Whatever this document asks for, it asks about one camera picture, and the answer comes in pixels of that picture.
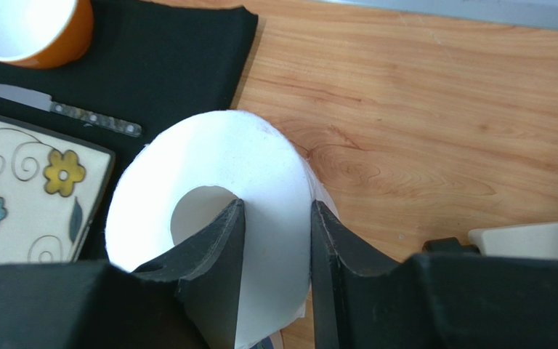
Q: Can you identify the white and orange bowl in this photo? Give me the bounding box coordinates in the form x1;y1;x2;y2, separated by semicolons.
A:
0;1;94;69

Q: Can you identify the plain white paper roll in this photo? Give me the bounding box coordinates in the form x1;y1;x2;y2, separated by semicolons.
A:
105;111;334;348

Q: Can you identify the floral square plate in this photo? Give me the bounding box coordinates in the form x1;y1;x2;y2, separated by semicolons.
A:
0;116;115;264

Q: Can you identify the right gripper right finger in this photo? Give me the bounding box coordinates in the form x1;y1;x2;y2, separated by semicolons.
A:
310;201;399;348

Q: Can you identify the black fabric placemat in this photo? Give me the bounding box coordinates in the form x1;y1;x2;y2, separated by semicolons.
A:
0;0;259;262

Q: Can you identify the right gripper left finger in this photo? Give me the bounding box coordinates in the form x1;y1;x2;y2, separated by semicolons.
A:
133;199;246;348

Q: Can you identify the knife with dark handle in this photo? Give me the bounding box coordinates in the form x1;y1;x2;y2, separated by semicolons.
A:
0;84;143;137

